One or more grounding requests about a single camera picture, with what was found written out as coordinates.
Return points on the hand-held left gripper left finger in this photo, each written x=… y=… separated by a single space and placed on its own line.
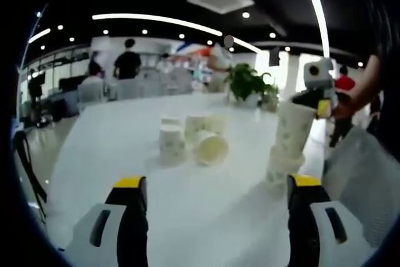
x=131 y=207

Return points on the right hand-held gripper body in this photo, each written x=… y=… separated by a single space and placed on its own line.
x=318 y=73

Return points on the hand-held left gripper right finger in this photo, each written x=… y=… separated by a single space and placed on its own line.
x=301 y=217

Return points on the person's right hand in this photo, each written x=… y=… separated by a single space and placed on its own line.
x=343 y=110

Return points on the small potted plant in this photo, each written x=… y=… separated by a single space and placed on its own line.
x=270 y=98

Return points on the long ceiling light strip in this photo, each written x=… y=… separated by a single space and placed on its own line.
x=325 y=29

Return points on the black hanging box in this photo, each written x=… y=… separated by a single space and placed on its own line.
x=274 y=56

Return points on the green potted plant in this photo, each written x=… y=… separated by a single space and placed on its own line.
x=245 y=82

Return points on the grey office chair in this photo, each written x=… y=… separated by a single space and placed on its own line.
x=92 y=90
x=359 y=170
x=176 y=82
x=137 y=88

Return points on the white table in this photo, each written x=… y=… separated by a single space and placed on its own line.
x=203 y=217

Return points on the black tripod stand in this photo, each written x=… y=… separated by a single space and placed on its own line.
x=20 y=137

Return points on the black monitor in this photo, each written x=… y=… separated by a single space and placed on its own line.
x=72 y=83

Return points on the white display shelf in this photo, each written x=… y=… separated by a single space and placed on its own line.
x=150 y=65

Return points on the black screen on stand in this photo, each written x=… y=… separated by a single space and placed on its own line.
x=37 y=81

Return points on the curved ceiling light strip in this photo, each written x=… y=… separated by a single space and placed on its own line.
x=109 y=16

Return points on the short ceiling light strip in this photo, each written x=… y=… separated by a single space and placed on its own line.
x=39 y=35

